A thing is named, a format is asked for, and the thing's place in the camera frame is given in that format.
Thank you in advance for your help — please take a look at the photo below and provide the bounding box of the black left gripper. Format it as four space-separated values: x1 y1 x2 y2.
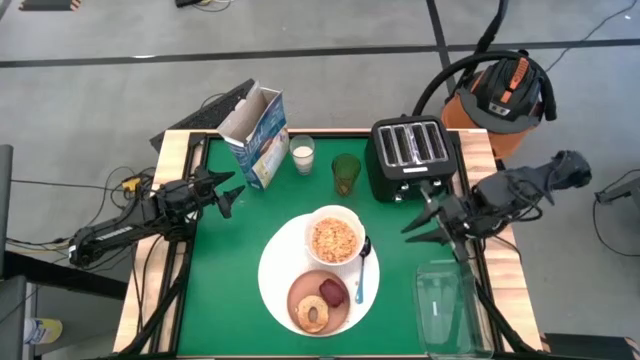
156 166 247 224

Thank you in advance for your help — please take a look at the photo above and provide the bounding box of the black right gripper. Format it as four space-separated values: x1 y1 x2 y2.
400 193 484 247

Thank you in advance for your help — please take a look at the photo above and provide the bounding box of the blue cereal box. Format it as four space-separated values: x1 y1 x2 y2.
216 79 291 193

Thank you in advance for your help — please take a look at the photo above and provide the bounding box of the dark red food piece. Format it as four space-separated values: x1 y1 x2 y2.
318 277 347 309

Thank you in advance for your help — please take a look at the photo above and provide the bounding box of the bagel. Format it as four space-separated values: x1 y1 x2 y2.
295 294 331 335

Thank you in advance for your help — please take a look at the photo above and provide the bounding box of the black four-slot toaster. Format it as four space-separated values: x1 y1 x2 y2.
364 115 459 204

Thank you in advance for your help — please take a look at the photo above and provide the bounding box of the black keyboard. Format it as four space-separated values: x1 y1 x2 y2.
149 77 257 152

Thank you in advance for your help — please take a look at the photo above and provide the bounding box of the glass of milk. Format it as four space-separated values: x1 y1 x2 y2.
288 134 317 177

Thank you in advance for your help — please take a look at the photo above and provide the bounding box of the clear plastic container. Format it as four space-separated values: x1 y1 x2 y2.
411 258 495 360

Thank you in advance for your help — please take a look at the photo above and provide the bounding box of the corn flakes cereal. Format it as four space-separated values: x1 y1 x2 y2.
311 217 359 265

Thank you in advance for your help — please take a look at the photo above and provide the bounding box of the pale ceramic bowl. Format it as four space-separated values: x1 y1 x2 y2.
303 204 367 267

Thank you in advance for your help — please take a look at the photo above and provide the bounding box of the terracotta plate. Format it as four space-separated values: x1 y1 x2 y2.
286 269 352 336

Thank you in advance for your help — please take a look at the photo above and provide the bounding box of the orange black shop vacuum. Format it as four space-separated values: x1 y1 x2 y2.
440 49 551 162

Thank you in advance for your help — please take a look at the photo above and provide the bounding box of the black stand leg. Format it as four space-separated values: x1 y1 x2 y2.
593 176 640 207

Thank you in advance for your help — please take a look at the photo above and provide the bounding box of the white yellow bottle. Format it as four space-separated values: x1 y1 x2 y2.
23 316 64 347

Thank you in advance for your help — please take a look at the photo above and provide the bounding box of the spoon with blue handle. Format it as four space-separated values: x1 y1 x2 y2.
354 235 373 306

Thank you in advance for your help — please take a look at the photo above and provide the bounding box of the black vacuum hose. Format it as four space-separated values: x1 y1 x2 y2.
410 0 559 123

